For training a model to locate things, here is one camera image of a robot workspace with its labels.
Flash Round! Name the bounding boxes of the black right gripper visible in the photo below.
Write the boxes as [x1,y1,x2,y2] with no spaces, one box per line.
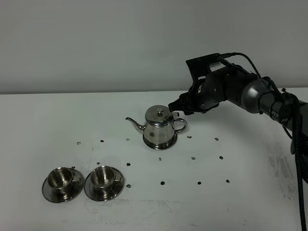
[168,53,231,115]

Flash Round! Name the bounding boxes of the stainless steel teapot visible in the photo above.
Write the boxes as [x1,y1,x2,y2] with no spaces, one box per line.
[126,105,188,144]

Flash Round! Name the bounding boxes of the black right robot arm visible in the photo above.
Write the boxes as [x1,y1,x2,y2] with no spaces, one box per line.
[168,52,308,159]

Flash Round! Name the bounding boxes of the steel teapot saucer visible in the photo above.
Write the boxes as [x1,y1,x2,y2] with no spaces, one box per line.
[143,134,178,150]

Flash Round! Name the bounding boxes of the right stainless steel saucer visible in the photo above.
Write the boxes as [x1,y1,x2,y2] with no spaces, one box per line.
[84,169,125,202]

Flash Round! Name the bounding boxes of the stainless steel saucer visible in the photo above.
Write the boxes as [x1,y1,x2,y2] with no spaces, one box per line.
[42,167,84,204]
[84,169,125,202]

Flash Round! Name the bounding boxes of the right stainless steel teacup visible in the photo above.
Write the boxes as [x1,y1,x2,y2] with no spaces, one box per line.
[90,166,123,193]

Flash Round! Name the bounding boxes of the stainless steel teacup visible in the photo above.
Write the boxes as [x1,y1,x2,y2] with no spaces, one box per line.
[90,166,123,193]
[47,167,81,194]

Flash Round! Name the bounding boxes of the left stainless steel saucer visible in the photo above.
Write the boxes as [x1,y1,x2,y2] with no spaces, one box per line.
[42,167,84,204]

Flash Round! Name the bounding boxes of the left stainless steel teacup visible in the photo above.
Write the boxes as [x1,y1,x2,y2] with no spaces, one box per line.
[47,167,81,194]

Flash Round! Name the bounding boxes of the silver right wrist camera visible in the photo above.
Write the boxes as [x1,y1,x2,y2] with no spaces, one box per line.
[209,62,221,68]

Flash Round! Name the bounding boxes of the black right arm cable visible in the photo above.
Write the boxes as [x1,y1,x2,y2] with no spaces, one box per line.
[218,52,308,231]

